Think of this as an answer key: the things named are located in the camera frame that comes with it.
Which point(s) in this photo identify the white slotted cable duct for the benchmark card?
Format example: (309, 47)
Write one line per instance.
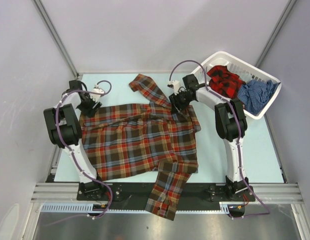
(70, 207)

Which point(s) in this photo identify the brown red plaid shirt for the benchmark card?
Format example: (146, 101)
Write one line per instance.
(126, 140)

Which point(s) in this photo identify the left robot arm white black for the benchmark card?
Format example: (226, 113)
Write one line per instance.
(64, 131)

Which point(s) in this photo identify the aluminium corner post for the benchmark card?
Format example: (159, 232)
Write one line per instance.
(44, 15)
(288, 9)

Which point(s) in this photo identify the aluminium frame profile front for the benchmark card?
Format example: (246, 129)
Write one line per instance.
(55, 192)

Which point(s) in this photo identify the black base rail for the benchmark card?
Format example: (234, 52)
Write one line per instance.
(195, 196)

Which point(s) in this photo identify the white plastic laundry basket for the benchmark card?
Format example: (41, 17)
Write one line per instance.
(235, 65)

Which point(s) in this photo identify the right aluminium corner post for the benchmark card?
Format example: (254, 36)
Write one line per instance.
(288, 9)

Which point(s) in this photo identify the blue checked shirt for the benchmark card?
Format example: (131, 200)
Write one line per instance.
(256, 94)

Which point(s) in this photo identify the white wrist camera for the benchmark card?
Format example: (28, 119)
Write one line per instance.
(175, 85)
(96, 93)

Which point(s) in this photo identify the left aluminium corner post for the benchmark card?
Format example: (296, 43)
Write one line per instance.
(44, 15)

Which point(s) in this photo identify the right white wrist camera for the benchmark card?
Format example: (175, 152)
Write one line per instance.
(175, 85)

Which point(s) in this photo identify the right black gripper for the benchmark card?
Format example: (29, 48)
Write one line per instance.
(177, 105)

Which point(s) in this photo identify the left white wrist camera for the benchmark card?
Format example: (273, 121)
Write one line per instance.
(96, 93)

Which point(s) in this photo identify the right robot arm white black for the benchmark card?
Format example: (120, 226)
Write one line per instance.
(230, 125)

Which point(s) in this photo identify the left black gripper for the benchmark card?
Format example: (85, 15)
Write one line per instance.
(90, 112)

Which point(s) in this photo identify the red black checked shirt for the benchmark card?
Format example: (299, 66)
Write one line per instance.
(224, 82)

